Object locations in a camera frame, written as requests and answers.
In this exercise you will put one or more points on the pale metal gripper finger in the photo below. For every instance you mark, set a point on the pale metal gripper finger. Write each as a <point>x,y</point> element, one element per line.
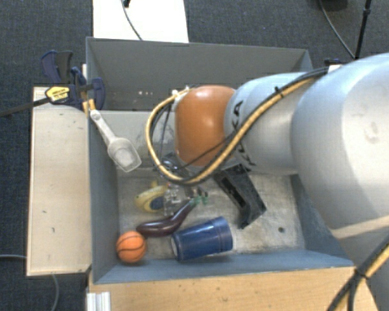
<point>170,208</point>
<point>175,195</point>

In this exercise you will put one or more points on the purple toy eggplant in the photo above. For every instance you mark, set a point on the purple toy eggplant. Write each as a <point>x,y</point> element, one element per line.
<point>162,226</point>

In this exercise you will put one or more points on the yellow and blue toy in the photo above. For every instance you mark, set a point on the yellow and blue toy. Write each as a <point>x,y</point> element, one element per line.
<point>146,199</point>

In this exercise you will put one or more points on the blue plastic cup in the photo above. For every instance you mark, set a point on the blue plastic cup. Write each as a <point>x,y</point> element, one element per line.
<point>202,238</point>

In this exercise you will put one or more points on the clear plastic scoop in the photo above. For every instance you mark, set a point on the clear plastic scoop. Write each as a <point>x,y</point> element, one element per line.
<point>123,154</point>

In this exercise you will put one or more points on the orange toy basketball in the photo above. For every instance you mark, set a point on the orange toy basketball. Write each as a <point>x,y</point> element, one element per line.
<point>131,247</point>

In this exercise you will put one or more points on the grey metal bin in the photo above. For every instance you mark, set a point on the grey metal bin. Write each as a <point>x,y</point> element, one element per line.
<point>123,76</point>

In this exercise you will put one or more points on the pale wood board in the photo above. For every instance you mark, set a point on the pale wood board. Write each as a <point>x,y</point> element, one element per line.
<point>60,180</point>

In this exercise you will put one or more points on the black plastic bracket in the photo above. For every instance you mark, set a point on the black plastic bracket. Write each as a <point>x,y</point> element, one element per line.
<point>244,196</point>

